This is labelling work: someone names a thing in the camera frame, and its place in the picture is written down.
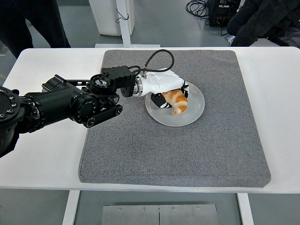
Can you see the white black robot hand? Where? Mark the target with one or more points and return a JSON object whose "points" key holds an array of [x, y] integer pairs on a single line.
{"points": [[161, 82]]}

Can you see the golden croissant bread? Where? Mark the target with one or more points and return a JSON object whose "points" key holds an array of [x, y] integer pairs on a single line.
{"points": [[179, 102]]}

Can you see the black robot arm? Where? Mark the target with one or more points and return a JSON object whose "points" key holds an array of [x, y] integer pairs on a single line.
{"points": [[58, 103]]}

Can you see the light grey round plate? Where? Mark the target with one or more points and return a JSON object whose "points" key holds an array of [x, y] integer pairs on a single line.
{"points": [[194, 110]]}

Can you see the grey felt mat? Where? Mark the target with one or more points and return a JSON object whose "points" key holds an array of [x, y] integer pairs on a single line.
{"points": [[173, 145]]}

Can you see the white cabinet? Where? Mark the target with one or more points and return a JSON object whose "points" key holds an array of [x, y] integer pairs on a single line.
{"points": [[105, 18]]}

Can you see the black electronic device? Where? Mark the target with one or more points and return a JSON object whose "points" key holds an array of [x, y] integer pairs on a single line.
{"points": [[223, 12]]}

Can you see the black jacket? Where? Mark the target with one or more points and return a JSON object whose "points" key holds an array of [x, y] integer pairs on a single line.
{"points": [[262, 21]]}

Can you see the white table leg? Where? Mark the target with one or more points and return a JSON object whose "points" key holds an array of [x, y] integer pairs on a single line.
{"points": [[70, 207], [245, 209]]}

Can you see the person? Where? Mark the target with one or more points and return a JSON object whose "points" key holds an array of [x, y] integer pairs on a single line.
{"points": [[21, 18]]}

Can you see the white stand post with base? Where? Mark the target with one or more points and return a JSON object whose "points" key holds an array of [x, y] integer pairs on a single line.
{"points": [[125, 30]]}

